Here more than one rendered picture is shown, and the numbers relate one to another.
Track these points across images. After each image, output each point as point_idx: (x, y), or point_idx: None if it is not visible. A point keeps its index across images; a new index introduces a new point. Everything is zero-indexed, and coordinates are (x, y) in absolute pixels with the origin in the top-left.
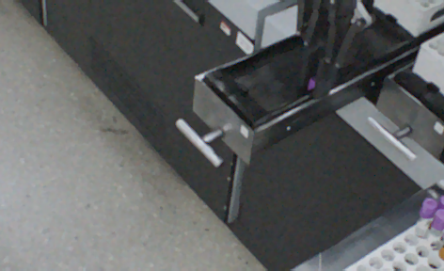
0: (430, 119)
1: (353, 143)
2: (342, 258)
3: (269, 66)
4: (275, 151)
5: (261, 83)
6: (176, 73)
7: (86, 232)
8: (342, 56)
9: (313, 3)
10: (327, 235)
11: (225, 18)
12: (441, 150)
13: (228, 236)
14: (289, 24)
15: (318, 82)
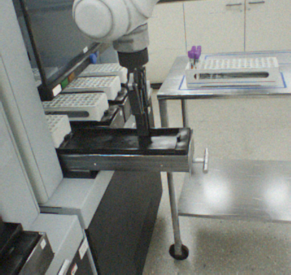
0: (119, 114)
1: (117, 177)
2: (214, 91)
3: (147, 148)
4: (111, 258)
5: (162, 144)
6: None
7: None
8: (147, 93)
9: (141, 85)
10: (129, 234)
11: (71, 265)
12: (123, 119)
13: None
14: (78, 196)
15: (149, 119)
